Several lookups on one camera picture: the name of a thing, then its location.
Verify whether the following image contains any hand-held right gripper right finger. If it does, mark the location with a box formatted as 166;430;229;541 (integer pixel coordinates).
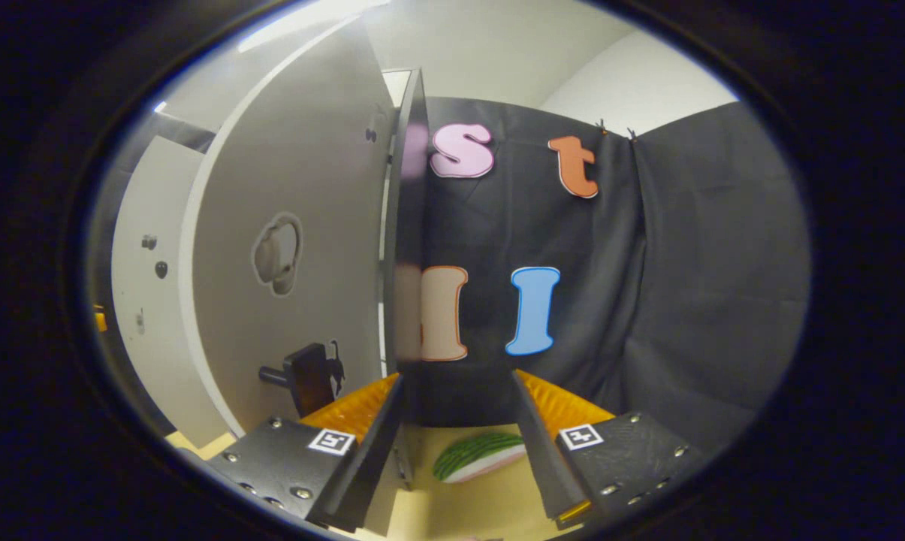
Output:
511;368;704;530

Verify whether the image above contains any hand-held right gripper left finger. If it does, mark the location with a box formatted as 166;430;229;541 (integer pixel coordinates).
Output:
208;373;406;533

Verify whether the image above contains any white cabinet door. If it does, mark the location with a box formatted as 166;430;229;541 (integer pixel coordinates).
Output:
178;15;397;438
110;135;237;450

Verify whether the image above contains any white and grey cabinet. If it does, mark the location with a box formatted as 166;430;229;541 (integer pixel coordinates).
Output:
377;66;432;491

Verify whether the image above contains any watermelon slice toy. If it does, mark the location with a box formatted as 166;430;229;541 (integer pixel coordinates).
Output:
432;431;529;484

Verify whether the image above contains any black backdrop cloth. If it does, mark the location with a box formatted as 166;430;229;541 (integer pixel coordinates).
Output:
88;96;812;455

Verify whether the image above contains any black door handle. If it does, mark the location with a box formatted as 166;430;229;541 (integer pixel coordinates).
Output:
259;340;346;419

